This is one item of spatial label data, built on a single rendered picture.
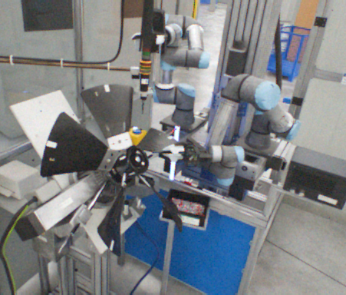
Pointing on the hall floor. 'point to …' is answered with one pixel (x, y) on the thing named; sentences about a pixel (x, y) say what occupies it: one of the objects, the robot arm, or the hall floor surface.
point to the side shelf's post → (43, 274)
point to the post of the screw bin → (167, 258)
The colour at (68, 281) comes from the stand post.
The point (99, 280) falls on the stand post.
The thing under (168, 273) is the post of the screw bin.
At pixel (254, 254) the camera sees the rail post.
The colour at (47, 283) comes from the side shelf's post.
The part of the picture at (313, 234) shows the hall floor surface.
